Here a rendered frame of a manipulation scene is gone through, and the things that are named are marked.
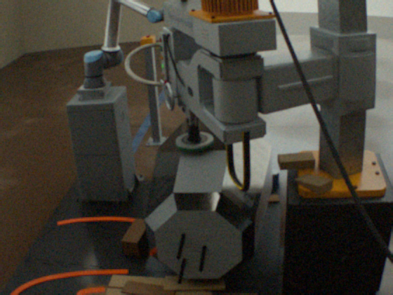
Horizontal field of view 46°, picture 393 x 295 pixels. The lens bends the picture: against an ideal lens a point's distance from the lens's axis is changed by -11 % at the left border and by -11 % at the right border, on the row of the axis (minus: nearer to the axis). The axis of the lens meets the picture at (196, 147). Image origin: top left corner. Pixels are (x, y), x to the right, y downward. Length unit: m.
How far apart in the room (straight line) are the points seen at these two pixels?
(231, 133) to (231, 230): 0.57
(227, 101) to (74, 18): 8.38
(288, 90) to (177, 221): 0.84
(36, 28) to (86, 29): 1.21
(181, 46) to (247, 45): 0.75
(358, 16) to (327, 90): 0.41
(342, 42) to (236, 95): 0.60
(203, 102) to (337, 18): 0.77
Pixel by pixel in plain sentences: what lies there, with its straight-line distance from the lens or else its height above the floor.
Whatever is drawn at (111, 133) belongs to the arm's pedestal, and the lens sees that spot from 3.85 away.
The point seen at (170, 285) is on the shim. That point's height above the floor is 0.22.
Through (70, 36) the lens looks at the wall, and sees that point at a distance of 10.43.
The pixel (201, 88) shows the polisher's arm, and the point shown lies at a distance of 2.34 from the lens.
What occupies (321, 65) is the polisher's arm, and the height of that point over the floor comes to 1.42.
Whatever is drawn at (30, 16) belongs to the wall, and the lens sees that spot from 10.73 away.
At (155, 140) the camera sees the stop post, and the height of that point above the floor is 0.03.
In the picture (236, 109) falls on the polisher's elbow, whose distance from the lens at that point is 2.11.
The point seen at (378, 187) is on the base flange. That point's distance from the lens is 2.60.
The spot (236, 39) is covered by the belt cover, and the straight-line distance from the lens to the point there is 1.94.
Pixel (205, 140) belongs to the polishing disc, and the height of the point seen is 0.86.
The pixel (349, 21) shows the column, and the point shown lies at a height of 1.62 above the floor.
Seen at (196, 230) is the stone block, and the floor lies 0.63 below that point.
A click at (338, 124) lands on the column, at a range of 2.52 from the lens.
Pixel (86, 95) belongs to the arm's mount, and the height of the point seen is 0.88.
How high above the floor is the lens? 2.03
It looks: 24 degrees down
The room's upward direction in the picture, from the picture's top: 4 degrees counter-clockwise
